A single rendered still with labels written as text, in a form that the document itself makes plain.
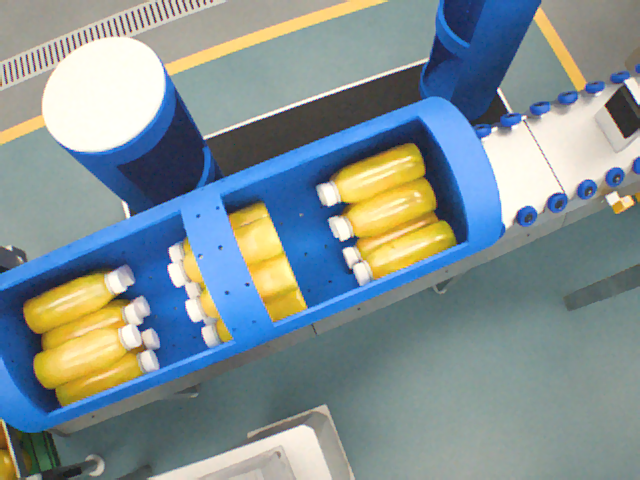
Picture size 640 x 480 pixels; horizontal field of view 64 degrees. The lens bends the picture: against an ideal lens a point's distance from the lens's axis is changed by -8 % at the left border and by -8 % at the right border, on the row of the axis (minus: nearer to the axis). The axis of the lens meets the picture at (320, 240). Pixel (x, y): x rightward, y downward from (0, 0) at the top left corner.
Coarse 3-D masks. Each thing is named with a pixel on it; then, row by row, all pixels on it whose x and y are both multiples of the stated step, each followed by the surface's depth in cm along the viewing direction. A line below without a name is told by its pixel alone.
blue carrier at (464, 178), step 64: (384, 128) 87; (448, 128) 84; (192, 192) 89; (256, 192) 102; (448, 192) 105; (64, 256) 84; (128, 256) 102; (320, 256) 107; (448, 256) 89; (0, 320) 90; (256, 320) 83; (0, 384) 77; (128, 384) 84
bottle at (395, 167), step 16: (368, 160) 95; (384, 160) 94; (400, 160) 94; (416, 160) 94; (336, 176) 96; (352, 176) 94; (368, 176) 94; (384, 176) 94; (400, 176) 95; (416, 176) 96; (336, 192) 95; (352, 192) 94; (368, 192) 95
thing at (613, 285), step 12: (636, 264) 150; (612, 276) 158; (624, 276) 152; (636, 276) 146; (588, 288) 176; (600, 288) 168; (612, 288) 161; (624, 288) 154; (564, 300) 197; (576, 300) 187; (588, 300) 179; (600, 300) 171
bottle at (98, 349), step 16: (80, 336) 89; (96, 336) 87; (112, 336) 87; (48, 352) 87; (64, 352) 86; (80, 352) 86; (96, 352) 86; (112, 352) 87; (48, 368) 85; (64, 368) 86; (80, 368) 86; (96, 368) 87; (48, 384) 86
